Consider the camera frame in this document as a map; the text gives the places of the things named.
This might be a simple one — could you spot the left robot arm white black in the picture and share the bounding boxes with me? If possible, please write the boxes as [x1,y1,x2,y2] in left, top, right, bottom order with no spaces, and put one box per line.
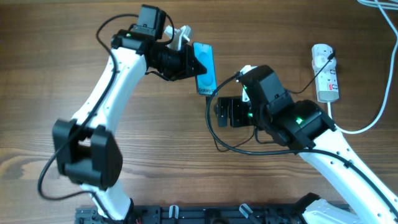
[52,26,209,223]

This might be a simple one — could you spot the smartphone with blue screen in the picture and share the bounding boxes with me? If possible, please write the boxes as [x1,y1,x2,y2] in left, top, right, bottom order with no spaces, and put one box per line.
[193,42,217,95]

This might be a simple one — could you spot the white power strip cord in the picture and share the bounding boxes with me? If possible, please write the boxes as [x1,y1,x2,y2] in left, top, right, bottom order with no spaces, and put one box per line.
[326,0,398,135]

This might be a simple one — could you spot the black charging cable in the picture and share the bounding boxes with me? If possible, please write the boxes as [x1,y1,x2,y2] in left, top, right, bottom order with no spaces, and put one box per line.
[205,49,336,153]

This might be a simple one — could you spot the white power strip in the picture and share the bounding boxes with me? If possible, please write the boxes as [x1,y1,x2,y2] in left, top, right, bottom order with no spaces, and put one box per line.
[312,44,339,103]

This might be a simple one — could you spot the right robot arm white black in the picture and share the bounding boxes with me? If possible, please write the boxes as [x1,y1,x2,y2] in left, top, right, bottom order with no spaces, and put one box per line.
[228,65,397,223]

